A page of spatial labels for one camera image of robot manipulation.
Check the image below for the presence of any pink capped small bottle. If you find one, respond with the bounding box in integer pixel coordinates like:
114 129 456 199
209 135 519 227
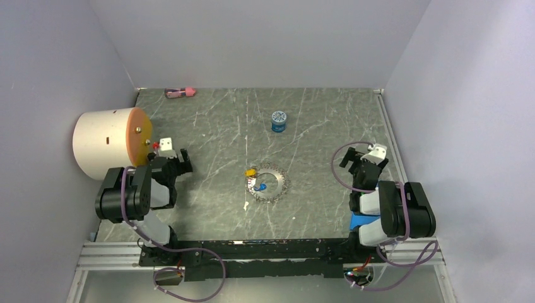
164 87 196 99

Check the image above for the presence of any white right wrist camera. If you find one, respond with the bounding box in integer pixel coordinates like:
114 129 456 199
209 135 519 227
360 143 387 165

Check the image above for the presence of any blue round jar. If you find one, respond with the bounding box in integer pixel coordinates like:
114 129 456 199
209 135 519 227
271 110 288 133

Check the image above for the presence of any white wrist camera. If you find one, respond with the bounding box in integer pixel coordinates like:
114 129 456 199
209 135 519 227
360 143 387 165
152 137 177 158

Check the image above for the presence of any cream cylinder with orange face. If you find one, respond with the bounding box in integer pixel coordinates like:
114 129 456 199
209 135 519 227
73 107 153 181

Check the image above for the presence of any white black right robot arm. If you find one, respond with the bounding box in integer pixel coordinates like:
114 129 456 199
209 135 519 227
339 144 437 262

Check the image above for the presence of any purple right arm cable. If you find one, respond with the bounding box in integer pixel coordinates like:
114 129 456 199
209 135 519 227
331 141 439 292

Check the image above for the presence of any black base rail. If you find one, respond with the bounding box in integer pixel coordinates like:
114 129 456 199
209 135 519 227
139 233 382 282

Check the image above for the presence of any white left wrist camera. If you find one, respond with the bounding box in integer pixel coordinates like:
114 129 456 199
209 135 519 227
152 137 177 158

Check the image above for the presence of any blue flat sheet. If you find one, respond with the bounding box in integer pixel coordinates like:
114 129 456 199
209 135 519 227
349 212 380 231

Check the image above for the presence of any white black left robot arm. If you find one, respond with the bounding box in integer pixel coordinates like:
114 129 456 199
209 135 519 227
95 149 193 265

